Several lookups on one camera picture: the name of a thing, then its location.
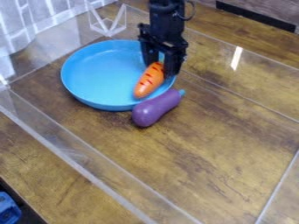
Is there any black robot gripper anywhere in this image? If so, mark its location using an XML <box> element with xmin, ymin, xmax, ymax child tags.
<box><xmin>138</xmin><ymin>0</ymin><xmax>190</xmax><ymax>79</ymax></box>

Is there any orange toy carrot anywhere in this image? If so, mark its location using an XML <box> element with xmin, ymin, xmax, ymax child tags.
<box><xmin>134</xmin><ymin>62</ymin><xmax>165</xmax><ymax>99</ymax></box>

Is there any blue round plastic tray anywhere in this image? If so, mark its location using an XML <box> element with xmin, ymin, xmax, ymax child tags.
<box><xmin>61</xmin><ymin>38</ymin><xmax>179</xmax><ymax>112</ymax></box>

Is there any purple toy eggplant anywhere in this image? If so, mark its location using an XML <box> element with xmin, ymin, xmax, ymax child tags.
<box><xmin>133</xmin><ymin>88</ymin><xmax>186</xmax><ymax>127</ymax></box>

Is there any black baseboard strip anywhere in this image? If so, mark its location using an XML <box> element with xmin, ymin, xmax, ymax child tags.
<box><xmin>215</xmin><ymin>0</ymin><xmax>297</xmax><ymax>33</ymax></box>

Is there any white patterned curtain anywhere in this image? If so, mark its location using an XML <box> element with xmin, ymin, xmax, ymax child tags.
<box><xmin>0</xmin><ymin>0</ymin><xmax>115</xmax><ymax>56</ymax></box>

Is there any blue object at corner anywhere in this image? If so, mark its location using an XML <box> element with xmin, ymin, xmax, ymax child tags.
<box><xmin>0</xmin><ymin>192</ymin><xmax>23</xmax><ymax>224</ymax></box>

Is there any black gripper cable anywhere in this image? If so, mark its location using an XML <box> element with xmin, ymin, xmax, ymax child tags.
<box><xmin>174</xmin><ymin>0</ymin><xmax>197</xmax><ymax>22</ymax></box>

